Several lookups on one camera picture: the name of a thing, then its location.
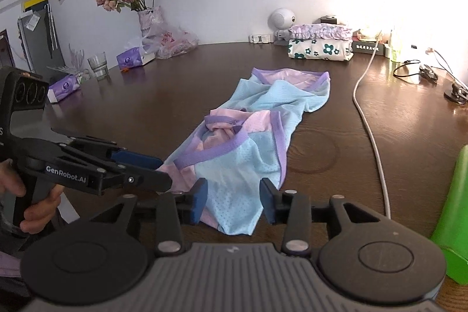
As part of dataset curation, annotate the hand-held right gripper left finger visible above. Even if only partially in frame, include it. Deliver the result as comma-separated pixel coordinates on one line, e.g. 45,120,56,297
90,178,208,256

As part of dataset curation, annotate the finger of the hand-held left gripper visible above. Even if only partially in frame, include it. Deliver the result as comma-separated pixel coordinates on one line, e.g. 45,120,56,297
69,137,164,172
99,166,173,196

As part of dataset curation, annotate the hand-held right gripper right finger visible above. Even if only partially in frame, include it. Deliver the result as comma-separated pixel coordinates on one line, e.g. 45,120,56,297
259,177,381,256

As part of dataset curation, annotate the pink and blue tank top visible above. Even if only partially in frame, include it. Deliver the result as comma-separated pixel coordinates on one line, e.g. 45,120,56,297
155,68,331,236

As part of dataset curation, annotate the person's left hand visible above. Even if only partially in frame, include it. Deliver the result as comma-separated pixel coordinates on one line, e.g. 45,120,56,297
0,158,65,234

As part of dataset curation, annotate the small purple tissue pack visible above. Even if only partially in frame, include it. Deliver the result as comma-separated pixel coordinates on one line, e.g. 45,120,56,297
47,74,82,102

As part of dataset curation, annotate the dark door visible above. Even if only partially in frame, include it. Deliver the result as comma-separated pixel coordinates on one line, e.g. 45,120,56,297
0,29,17,69

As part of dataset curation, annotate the grey refrigerator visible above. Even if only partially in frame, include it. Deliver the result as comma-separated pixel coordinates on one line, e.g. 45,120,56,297
18,3,66,73

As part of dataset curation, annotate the white feathery ornament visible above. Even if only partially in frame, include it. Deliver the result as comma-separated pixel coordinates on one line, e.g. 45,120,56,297
47,43,90,82

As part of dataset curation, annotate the clear drinking glass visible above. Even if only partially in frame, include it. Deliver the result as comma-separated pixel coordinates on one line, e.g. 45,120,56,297
87,52,110,80

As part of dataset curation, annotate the large purple tissue pack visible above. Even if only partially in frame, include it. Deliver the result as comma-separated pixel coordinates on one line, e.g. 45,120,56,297
116,36,156,70

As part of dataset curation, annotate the clear plastic bag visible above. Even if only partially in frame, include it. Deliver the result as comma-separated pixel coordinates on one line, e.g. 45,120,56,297
141,23,200,60

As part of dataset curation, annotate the person's clothing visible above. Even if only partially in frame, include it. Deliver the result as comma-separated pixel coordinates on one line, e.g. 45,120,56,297
0,250,33,312

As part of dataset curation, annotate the patterned flower vase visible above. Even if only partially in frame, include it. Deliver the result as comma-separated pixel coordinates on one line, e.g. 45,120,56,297
137,6,165,38

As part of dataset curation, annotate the folded white floral cloth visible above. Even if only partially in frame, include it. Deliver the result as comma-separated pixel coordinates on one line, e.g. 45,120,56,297
287,38,354,61

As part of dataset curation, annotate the folded purple ruffled cloth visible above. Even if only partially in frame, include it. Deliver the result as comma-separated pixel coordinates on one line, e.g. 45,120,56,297
289,24,353,42

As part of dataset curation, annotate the white round speaker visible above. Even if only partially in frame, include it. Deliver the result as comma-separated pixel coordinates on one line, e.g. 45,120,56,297
268,8,297,42

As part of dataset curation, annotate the black book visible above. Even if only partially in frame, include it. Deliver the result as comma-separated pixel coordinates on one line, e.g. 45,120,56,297
352,39,388,57

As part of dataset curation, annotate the green plastic object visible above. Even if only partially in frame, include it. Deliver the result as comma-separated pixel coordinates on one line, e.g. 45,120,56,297
431,144,468,285

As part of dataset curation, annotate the yellow box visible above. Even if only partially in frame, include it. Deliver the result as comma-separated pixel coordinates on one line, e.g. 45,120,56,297
356,25,383,41

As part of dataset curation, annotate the green bottle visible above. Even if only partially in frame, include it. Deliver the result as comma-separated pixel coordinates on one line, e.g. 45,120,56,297
389,29,403,62

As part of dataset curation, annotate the black phone holder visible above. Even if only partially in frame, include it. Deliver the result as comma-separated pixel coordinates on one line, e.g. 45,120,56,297
443,82,468,104

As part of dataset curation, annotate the thick white cable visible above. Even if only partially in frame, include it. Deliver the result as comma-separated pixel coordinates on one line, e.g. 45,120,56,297
353,29,392,219

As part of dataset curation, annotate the thin white cable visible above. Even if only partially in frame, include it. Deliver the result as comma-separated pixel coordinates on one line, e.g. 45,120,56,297
426,47,468,89

